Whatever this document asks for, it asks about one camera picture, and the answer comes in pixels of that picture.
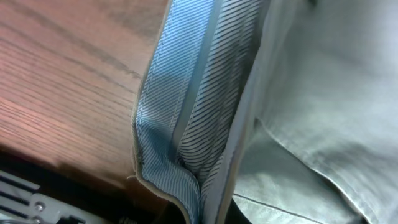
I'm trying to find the khaki grey shorts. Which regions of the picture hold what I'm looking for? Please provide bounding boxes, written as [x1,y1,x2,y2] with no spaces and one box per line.
[132,0,397,223]

